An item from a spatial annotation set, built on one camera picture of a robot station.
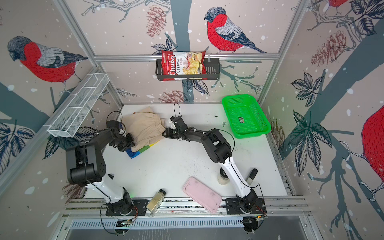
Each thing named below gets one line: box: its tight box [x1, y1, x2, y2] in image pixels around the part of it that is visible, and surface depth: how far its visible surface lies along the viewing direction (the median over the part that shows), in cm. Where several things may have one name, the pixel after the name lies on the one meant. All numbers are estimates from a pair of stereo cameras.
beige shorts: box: [122, 106, 166, 153], surface depth 100 cm
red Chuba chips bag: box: [161, 50, 208, 81], surface depth 90 cm
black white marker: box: [246, 168, 258, 185], surface depth 81 cm
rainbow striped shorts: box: [125, 140, 160, 159], surface depth 93 cm
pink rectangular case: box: [182, 176, 223, 213], surface depth 77 cm
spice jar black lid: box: [146, 188, 167, 218], surface depth 74 cm
